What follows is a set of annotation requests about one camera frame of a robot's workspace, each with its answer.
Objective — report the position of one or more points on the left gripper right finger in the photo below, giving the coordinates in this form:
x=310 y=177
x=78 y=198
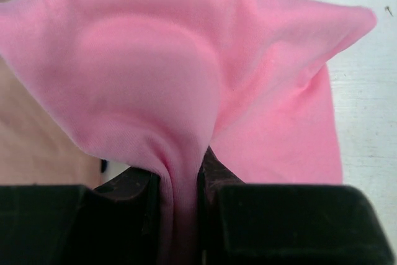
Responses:
x=243 y=223

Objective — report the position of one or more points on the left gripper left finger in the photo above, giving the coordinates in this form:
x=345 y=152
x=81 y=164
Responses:
x=115 y=223

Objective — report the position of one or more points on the folded dusty pink t shirt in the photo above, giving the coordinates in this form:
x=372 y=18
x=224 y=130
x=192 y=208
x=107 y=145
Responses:
x=34 y=150

